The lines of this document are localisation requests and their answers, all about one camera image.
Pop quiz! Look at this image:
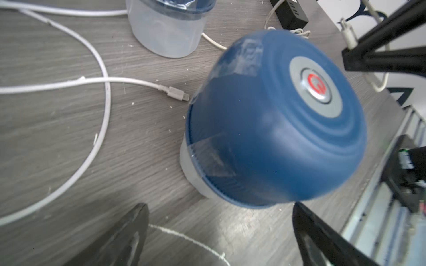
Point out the black power strip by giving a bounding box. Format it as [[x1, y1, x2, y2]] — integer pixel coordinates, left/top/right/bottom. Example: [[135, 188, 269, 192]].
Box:
[[275, 0, 309, 30]]

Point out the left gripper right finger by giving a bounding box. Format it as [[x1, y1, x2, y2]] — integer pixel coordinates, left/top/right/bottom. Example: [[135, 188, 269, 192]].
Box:
[[292, 202, 377, 266]]

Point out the blue meat grinder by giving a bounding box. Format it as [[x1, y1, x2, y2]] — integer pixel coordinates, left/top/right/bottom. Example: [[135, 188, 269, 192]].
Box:
[[126, 0, 216, 58], [180, 30, 367, 209]]

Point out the white usb cable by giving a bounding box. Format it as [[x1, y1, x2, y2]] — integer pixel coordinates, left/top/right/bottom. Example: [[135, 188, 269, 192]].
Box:
[[0, 0, 190, 227], [201, 0, 390, 93]]

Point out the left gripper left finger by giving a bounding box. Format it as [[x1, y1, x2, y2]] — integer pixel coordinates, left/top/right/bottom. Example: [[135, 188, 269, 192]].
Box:
[[65, 203, 149, 266]]

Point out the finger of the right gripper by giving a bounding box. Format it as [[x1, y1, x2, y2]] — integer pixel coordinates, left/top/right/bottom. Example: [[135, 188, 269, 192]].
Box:
[[341, 0, 426, 79]]

